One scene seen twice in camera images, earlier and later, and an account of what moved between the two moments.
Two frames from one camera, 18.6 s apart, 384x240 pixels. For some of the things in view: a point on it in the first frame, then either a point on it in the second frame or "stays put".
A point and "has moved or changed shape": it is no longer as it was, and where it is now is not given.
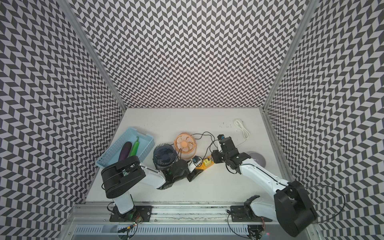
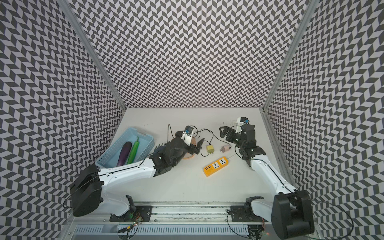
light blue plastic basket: (111, 155) stays put
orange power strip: (202, 166) → (215, 166)
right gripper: (216, 156) → (231, 132)
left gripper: (193, 174) → (192, 149)
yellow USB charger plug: (207, 162) → (210, 149)
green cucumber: (135, 148) stays put
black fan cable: (207, 131) has moved or changed shape
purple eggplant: (125, 151) stays put
